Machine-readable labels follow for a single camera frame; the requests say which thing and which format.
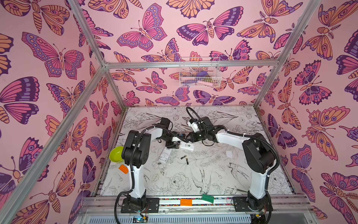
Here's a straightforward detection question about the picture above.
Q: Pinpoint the orange lego brick on rail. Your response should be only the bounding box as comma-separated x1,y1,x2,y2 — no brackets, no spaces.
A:
180,199,193,206

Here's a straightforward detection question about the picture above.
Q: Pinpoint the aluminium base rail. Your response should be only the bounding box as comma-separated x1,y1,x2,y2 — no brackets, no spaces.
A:
78,195,319,224

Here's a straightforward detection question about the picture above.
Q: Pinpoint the white wire basket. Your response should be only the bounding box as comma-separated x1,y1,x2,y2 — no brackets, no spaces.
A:
178,57,222,88

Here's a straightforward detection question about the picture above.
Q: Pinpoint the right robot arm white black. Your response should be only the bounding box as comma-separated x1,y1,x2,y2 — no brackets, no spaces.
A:
186,117,279,211

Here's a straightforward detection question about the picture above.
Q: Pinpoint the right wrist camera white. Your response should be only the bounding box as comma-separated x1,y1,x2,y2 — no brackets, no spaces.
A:
187,119,200,133

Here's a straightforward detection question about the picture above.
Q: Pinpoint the green circuit board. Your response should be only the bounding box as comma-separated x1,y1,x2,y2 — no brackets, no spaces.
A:
132,216,148,224

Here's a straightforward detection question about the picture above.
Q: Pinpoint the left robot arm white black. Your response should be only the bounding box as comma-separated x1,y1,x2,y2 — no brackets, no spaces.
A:
118,118,189,212

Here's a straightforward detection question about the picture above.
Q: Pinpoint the lime green bowl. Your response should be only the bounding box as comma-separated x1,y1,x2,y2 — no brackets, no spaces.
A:
109,146,124,163

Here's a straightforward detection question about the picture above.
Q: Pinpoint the green lego brick on rail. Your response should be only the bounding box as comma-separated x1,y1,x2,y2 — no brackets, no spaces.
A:
202,194,214,203

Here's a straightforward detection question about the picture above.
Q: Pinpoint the orange lego brick on table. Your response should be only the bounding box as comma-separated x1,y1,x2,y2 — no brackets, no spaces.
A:
118,164,129,174

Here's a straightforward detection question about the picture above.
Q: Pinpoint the white remote control with batteries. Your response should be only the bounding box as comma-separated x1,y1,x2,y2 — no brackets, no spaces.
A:
158,147,172,163

